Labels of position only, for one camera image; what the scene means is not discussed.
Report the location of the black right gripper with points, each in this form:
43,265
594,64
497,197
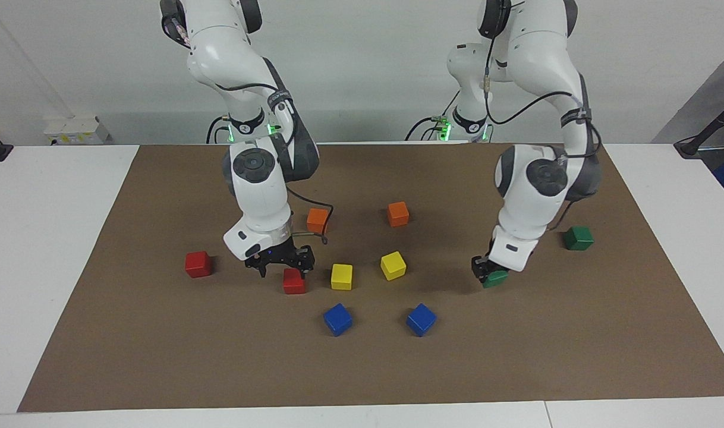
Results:
279,255

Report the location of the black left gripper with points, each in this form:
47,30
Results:
490,261

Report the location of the red wooden block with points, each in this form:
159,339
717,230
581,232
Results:
198,264
293,282

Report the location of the green wooden block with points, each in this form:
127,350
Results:
496,279
578,238

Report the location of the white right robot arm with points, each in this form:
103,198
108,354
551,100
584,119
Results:
261,190

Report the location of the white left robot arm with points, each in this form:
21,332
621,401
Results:
528,196

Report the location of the orange wooden block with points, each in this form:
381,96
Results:
397,214
317,220

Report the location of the yellow wooden block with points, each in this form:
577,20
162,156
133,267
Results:
393,265
341,276

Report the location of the blue wooden block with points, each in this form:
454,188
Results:
421,319
337,319

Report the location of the brown table mat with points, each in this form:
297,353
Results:
362,368

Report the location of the black tripod stand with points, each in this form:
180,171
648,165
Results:
692,145

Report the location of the white power strip box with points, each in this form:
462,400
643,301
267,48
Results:
76,131

